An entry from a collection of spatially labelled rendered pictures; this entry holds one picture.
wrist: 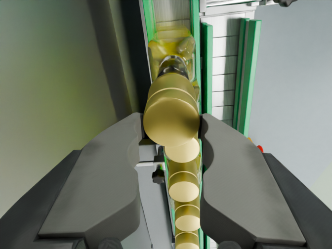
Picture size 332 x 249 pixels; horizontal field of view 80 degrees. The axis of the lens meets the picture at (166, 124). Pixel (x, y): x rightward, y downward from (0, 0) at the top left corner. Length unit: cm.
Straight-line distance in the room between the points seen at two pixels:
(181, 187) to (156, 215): 53
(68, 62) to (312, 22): 57
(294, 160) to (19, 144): 81
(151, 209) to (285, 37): 64
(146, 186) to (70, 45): 48
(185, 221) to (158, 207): 45
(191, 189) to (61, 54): 20
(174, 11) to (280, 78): 37
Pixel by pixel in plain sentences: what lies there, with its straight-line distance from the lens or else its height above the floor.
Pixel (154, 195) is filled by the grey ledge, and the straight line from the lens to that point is 68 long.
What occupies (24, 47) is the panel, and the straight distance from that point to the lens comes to 21.
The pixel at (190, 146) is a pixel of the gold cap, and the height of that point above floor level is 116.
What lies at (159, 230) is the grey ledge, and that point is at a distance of 83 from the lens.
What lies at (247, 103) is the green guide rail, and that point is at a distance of 41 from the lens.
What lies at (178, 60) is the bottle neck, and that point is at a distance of 20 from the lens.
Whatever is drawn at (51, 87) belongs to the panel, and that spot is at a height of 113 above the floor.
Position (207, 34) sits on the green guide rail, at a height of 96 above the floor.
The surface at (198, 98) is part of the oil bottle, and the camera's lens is 25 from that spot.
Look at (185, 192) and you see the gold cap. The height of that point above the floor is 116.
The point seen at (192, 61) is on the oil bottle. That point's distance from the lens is 23.
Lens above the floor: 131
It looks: 59 degrees down
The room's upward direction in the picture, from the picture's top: 176 degrees counter-clockwise
